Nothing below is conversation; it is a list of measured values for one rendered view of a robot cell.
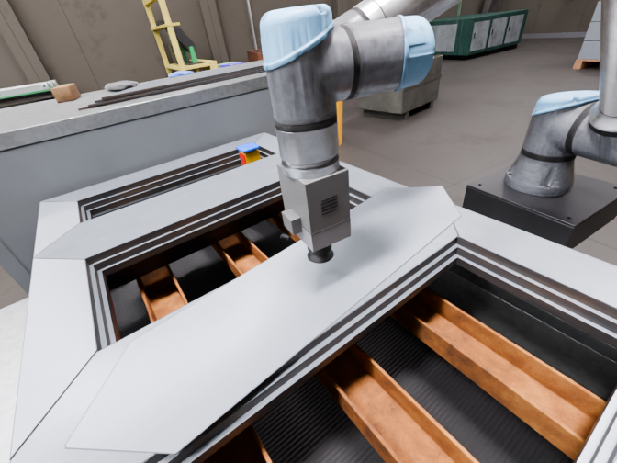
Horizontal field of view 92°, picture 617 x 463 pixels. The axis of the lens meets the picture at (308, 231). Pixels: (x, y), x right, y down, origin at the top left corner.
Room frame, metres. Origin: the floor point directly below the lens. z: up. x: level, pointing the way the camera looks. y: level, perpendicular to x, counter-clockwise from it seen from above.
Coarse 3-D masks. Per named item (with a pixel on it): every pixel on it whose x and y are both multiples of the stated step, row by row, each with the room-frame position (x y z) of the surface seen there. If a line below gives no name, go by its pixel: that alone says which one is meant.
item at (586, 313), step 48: (144, 192) 0.85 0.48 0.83; (144, 240) 0.54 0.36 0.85; (432, 240) 0.40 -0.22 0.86; (96, 288) 0.41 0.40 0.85; (384, 288) 0.31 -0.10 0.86; (528, 288) 0.29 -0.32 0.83; (96, 336) 0.29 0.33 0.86; (336, 336) 0.25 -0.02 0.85; (96, 384) 0.21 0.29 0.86; (288, 384) 0.20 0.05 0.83; (48, 432) 0.16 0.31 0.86; (240, 432) 0.16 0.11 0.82
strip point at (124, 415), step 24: (120, 360) 0.24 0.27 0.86; (120, 384) 0.21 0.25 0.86; (144, 384) 0.20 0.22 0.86; (96, 408) 0.18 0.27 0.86; (120, 408) 0.18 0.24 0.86; (144, 408) 0.18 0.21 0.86; (96, 432) 0.16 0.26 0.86; (120, 432) 0.15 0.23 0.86; (144, 432) 0.15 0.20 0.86; (168, 432) 0.15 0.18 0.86
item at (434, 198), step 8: (400, 192) 0.58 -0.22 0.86; (408, 192) 0.58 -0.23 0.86; (416, 192) 0.57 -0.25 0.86; (424, 192) 0.57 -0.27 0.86; (432, 192) 0.56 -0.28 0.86; (424, 200) 0.53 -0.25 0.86; (432, 200) 0.53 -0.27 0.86; (440, 200) 0.53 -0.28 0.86; (448, 200) 0.52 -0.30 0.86; (440, 208) 0.50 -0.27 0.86; (448, 208) 0.49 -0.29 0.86
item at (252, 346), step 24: (240, 288) 0.35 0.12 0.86; (192, 312) 0.31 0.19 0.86; (216, 312) 0.30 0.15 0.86; (240, 312) 0.30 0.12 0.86; (216, 336) 0.26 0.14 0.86; (240, 336) 0.25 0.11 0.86; (264, 336) 0.25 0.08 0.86; (240, 360) 0.22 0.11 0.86; (264, 360) 0.21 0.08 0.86; (240, 384) 0.19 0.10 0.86
